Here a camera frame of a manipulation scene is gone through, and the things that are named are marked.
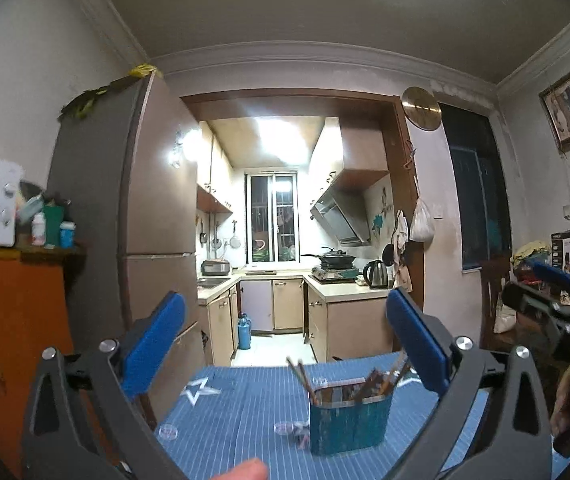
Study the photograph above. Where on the teal mesh utensil holder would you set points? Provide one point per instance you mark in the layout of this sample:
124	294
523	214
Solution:
350	425

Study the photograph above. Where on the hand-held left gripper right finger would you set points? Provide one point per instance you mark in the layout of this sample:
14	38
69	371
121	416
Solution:
415	345

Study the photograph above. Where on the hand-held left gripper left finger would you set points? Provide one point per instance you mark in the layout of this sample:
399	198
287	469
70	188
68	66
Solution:
157	345

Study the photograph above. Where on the clear round plastic lid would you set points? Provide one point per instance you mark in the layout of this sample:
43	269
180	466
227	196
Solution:
321	382
167	430
283	428

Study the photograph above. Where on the gas stove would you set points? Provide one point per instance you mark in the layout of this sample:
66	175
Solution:
335	274

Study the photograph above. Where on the barred kitchen window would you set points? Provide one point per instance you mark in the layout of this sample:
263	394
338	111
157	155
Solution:
271	220

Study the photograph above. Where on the person's left hand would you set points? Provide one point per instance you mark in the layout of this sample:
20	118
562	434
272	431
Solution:
240	471

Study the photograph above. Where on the yellow green cloth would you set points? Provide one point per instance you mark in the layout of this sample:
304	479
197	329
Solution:
100	95

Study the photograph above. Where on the dark room window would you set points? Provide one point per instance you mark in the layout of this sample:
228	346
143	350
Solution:
475	185

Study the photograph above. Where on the white bottle red label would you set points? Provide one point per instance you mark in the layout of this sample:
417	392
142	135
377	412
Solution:
38	230

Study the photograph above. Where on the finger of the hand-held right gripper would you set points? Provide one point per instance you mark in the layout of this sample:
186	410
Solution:
530	305
555	271

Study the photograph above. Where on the steel range hood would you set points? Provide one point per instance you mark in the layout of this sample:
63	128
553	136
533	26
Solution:
342	215

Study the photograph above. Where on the black wok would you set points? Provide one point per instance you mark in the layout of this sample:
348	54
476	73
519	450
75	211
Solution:
335	258

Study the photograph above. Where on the blue star print tablecloth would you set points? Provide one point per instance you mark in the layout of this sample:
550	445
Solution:
245	410

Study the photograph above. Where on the hanging cloth bags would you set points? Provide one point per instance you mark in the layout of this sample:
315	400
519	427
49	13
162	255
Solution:
401	250

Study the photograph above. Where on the white hanging plastic bag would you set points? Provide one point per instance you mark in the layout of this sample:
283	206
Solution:
422	225

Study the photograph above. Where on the tall silver refrigerator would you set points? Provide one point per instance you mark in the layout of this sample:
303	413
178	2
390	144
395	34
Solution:
165	185

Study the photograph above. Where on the round gold wall clock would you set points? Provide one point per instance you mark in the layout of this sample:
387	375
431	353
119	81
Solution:
420	108

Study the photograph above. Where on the steel electric kettle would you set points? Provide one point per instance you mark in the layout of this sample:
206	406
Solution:
377	274

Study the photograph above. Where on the blue gas cylinder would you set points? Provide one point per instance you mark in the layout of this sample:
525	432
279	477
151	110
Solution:
244	332

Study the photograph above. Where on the black appliance box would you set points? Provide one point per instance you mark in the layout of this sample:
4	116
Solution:
565	250

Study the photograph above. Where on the grey rice cooker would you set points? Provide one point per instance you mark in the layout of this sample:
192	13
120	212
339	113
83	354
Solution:
215	268

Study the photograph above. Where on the wooden chair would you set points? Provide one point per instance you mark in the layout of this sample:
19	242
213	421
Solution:
495	280

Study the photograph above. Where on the pile of clothes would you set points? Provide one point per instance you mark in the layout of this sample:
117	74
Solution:
530	255

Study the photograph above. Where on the dark brown chopstick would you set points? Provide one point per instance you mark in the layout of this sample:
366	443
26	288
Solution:
302	380
396	377

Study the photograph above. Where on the orange cabinet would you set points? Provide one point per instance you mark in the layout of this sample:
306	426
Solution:
10	320

